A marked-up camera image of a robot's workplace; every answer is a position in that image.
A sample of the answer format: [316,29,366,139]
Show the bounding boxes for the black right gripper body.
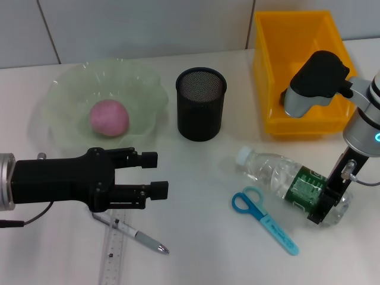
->
[325,145,371,199]

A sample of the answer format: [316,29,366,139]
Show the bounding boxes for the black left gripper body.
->
[11,147,117,213]

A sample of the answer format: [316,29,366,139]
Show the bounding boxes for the pink peach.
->
[89,99,131,137]

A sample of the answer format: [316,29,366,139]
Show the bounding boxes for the clear water bottle green label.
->
[235,145,354,227]

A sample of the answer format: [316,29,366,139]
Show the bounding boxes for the grey silver ballpoint pen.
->
[91,210,170,255]

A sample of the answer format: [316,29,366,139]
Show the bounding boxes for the black mesh pen cup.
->
[175,67,228,143]

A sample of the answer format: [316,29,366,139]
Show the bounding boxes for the blue scissors with sheath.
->
[231,186,300,257]

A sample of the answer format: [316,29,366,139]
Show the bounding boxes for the clear plastic ruler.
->
[99,208,131,285]

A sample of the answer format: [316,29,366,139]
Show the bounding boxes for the pale green glass fruit plate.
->
[41,58,170,155]

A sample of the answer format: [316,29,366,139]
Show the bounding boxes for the yellow plastic bin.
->
[252,10,359,140]

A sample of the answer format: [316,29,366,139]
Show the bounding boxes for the right gripper cable with plug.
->
[340,159,380,188]

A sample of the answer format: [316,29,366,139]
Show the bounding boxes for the gripper cable with plug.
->
[0,201,53,229]
[340,159,380,188]

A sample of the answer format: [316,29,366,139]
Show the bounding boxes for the left gripper cable with plug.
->
[0,201,53,229]

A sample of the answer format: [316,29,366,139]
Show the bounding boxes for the silver black wrist camera box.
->
[280,50,354,119]

